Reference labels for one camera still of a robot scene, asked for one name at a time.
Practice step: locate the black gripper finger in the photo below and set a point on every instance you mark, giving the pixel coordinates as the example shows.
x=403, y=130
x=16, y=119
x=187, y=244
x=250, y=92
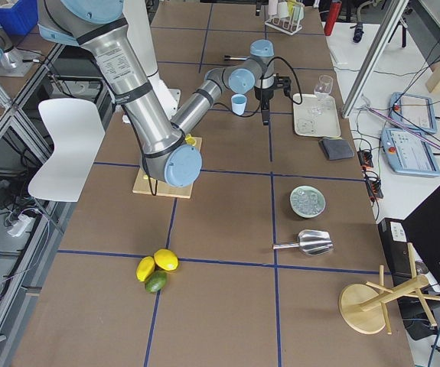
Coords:
x=265, y=111

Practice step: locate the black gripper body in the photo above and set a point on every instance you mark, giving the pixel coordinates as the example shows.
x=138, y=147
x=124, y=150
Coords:
x=264, y=95

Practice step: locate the metal muddler rod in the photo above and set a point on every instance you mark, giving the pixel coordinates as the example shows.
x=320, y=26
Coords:
x=234, y=58

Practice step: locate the light blue cup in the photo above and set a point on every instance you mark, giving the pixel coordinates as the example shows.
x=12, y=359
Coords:
x=238, y=104

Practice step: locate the lemon slice on board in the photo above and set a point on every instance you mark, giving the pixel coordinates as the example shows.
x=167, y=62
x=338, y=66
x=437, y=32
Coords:
x=190, y=140

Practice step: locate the yellow lemon right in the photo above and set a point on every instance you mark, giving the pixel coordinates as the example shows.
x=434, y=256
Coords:
x=166, y=259

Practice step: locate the yellow lemon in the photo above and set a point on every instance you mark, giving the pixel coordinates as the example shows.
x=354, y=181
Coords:
x=145, y=268
x=166, y=259

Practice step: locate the yellow lemon left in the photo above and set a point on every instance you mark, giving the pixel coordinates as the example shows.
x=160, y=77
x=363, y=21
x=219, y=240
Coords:
x=145, y=268

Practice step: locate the clear wine glass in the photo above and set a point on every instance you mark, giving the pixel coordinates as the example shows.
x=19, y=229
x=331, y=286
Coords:
x=322, y=90

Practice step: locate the cream bear tray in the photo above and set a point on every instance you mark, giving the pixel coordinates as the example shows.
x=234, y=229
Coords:
x=314, y=118

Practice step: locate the grey folded cloth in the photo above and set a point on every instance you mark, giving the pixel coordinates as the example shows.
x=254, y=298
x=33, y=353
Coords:
x=335, y=149

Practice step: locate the red cylinder bottle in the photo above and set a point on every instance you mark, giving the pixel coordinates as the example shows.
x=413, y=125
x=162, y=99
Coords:
x=331, y=19

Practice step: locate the green bowl of ice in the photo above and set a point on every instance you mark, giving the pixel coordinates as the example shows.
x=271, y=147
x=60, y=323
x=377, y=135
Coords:
x=307, y=202

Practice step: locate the far teach pendant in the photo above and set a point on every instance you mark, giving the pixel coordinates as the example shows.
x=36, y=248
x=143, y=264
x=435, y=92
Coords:
x=413, y=111

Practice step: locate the teach pendant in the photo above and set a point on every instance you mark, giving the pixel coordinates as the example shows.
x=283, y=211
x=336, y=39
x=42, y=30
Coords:
x=413, y=111
x=408, y=154

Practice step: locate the near teach pendant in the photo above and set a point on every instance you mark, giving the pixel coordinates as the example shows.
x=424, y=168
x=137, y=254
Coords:
x=408, y=154

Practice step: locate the metal ice scoop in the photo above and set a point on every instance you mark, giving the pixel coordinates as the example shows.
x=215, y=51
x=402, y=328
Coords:
x=309, y=241

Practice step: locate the wooden cutting board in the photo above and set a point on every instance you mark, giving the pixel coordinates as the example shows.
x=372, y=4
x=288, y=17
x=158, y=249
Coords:
x=181, y=169

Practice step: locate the white plastic chair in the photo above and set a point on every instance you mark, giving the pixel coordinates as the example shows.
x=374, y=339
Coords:
x=77, y=132

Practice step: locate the green lime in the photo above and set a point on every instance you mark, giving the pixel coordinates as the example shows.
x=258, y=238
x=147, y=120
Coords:
x=156, y=281

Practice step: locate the wooden mug tree stand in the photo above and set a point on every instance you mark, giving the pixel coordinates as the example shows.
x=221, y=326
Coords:
x=363, y=306

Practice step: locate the blue storage crate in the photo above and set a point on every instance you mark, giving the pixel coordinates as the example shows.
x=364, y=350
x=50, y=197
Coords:
x=19, y=18

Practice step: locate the white wire cup rack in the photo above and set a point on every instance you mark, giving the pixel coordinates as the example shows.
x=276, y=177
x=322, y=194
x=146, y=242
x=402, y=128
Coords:
x=285, y=16

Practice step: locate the aluminium frame post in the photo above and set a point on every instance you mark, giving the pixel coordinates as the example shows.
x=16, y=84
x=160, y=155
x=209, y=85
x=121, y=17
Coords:
x=390, y=20

